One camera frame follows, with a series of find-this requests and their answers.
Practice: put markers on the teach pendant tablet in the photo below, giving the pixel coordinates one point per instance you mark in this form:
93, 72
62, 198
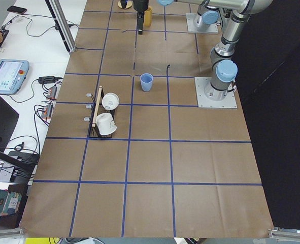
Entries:
12, 75

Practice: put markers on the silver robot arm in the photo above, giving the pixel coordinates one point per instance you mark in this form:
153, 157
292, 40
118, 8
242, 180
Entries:
224, 70
209, 14

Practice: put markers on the black smartphone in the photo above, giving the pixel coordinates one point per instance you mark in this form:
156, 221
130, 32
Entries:
16, 9

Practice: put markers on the orange grey adapter box upper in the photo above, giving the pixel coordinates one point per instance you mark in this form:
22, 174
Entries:
51, 93

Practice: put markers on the white mug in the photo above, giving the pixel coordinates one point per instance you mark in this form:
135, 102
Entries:
110, 101
105, 124

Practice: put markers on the wooden rack handle rod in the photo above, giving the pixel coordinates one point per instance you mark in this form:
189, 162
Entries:
96, 105

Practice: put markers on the grey usb hub dock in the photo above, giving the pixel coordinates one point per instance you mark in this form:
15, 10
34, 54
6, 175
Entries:
7, 174

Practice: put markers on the black wire cup rack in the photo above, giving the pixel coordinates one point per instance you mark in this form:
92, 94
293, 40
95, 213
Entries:
94, 132

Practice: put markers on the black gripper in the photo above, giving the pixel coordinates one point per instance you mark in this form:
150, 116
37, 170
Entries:
140, 5

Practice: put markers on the round wooden coaster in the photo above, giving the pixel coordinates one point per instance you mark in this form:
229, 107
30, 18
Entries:
124, 4

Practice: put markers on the orange grey adapter box lower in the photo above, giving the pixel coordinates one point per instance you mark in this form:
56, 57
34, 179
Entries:
47, 111

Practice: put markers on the orange grey adapter box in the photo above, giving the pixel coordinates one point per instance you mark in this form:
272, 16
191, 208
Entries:
47, 111
51, 93

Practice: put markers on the white mug front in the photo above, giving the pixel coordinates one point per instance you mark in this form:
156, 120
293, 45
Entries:
105, 124

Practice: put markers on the black power adapter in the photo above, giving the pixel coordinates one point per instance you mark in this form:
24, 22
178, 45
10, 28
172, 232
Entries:
46, 79

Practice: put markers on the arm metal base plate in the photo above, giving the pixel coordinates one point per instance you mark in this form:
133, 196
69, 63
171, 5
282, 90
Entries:
195, 25
208, 97

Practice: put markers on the light blue plastic cup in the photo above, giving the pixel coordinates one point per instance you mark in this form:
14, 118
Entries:
146, 80

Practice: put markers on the bamboo chopstick holder cylinder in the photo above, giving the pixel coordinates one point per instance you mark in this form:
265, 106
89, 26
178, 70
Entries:
148, 17

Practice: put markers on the brown paper table cover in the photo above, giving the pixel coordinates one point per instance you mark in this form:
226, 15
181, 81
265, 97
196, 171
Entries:
171, 169

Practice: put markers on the white mug rear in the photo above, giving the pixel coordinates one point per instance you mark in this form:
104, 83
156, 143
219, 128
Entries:
110, 101

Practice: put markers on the aluminium frame post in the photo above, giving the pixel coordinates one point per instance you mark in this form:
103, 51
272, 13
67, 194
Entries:
63, 27

